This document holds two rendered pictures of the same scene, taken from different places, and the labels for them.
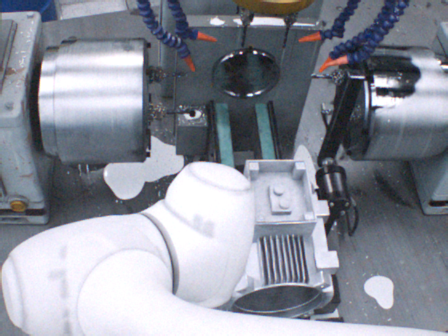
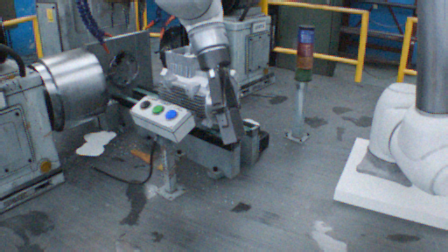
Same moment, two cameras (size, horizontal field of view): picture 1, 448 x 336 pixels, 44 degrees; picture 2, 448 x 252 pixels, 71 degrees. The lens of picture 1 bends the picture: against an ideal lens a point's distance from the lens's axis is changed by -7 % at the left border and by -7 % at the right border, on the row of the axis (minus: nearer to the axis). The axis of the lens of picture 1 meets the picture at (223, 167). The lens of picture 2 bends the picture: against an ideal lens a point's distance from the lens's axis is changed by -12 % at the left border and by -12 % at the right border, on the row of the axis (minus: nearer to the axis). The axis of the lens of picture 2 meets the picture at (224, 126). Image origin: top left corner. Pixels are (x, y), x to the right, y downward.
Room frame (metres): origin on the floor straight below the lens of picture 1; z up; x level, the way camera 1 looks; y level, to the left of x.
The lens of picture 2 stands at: (-0.38, 0.50, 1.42)
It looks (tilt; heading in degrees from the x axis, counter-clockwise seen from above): 26 degrees down; 321
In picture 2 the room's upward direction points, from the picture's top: straight up
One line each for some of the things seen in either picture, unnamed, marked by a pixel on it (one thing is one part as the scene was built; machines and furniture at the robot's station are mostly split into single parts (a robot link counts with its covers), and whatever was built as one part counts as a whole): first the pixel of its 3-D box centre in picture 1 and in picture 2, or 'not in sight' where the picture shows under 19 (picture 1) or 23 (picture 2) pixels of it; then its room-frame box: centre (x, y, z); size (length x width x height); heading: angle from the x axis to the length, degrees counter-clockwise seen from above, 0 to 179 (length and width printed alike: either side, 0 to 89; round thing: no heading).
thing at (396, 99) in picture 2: not in sight; (401, 120); (-0.03, -0.46, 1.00); 0.18 x 0.16 x 0.22; 141
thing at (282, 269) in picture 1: (270, 251); (199, 92); (0.50, -0.10, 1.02); 0.20 x 0.19 x 0.19; 11
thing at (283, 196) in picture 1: (277, 202); (189, 61); (0.54, -0.09, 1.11); 0.12 x 0.11 x 0.07; 11
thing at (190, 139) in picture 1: (191, 130); (108, 114); (0.87, 0.08, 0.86); 0.07 x 0.06 x 0.12; 101
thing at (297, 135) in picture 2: not in sight; (302, 84); (0.35, -0.44, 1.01); 0.08 x 0.08 x 0.42; 11
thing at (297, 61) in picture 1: (241, 68); (116, 76); (0.97, -0.01, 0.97); 0.30 x 0.11 x 0.34; 101
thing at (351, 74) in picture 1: (339, 122); (185, 43); (0.72, -0.20, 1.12); 0.04 x 0.03 x 0.26; 11
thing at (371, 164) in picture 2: not in sight; (390, 156); (-0.01, -0.49, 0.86); 0.22 x 0.18 x 0.06; 108
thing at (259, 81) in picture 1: (246, 75); (124, 69); (0.91, -0.02, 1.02); 0.15 x 0.02 x 0.15; 101
